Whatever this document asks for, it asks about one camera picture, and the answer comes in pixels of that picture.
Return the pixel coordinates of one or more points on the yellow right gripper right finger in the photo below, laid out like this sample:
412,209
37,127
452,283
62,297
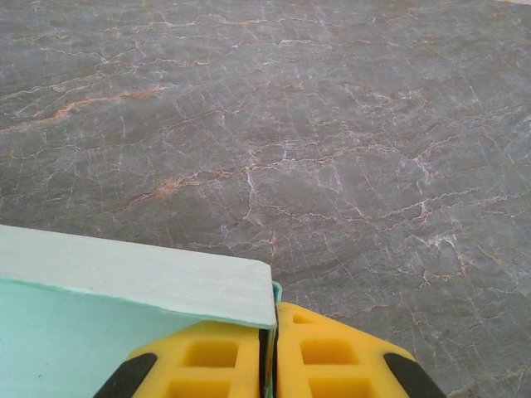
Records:
332,356

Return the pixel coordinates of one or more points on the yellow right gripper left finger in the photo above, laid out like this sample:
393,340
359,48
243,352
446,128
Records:
207,360

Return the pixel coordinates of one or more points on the light teal cloth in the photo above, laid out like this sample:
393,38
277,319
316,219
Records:
124,265

